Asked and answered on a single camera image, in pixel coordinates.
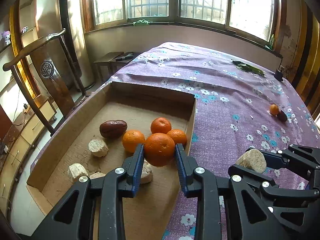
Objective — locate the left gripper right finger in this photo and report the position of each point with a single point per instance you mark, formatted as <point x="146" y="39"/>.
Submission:
<point x="247" y="216"/>

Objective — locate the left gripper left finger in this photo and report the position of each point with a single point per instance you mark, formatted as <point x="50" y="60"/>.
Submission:
<point x="73" y="216"/>

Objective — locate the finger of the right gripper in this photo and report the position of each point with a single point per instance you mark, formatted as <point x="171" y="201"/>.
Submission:
<point x="295" y="159"/>
<point x="250" y="176"/>

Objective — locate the large round sugarcane piece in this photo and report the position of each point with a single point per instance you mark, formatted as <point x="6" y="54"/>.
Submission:
<point x="252" y="159"/>

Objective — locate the orange tangerine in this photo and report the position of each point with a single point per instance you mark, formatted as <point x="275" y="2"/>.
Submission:
<point x="178" y="136"/>
<point x="274" y="109"/>
<point x="131" y="139"/>
<point x="159" y="149"/>
<point x="160" y="125"/>

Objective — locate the dark red jujube date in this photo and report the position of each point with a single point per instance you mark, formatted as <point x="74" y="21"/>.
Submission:
<point x="282" y="116"/>

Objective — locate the shallow cardboard box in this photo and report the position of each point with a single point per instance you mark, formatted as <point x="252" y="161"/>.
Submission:
<point x="147" y="214"/>

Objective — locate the purple floral tablecloth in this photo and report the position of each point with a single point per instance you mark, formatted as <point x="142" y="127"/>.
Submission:
<point x="232" y="106"/>

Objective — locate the green leafy vegetable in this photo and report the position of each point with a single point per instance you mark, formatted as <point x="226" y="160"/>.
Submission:
<point x="248" y="68"/>

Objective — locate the wooden tv cabinet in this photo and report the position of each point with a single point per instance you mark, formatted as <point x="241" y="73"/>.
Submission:
<point x="19" y="140"/>

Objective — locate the dark wooden stool right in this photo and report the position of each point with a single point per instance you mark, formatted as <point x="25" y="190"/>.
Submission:
<point x="121" y="61"/>

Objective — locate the dark wooden stool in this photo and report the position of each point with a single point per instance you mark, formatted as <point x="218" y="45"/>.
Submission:
<point x="121" y="61"/>
<point x="105" y="61"/>

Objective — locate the dark wooden stool left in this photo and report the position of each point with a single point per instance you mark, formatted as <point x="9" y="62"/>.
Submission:
<point x="105" y="61"/>

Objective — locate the green bottle on sill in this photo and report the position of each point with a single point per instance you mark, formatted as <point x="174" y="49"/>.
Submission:
<point x="270" y="45"/>

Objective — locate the black remote control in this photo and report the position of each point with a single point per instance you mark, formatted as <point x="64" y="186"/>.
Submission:
<point x="124" y="58"/>

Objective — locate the wooden chair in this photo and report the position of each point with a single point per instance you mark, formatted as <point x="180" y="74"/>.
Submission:
<point x="49" y="75"/>

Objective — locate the green cloth on sill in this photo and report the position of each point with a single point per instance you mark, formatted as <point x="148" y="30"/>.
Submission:
<point x="141" y="22"/>

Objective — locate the standing air conditioner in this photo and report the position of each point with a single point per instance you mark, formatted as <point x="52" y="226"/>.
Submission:
<point x="68" y="14"/>

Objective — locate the purple plush toy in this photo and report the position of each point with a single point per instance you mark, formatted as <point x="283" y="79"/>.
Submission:
<point x="6" y="38"/>

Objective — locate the wooden wall shelf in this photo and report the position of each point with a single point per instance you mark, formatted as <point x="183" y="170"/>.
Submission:
<point x="22" y="66"/>

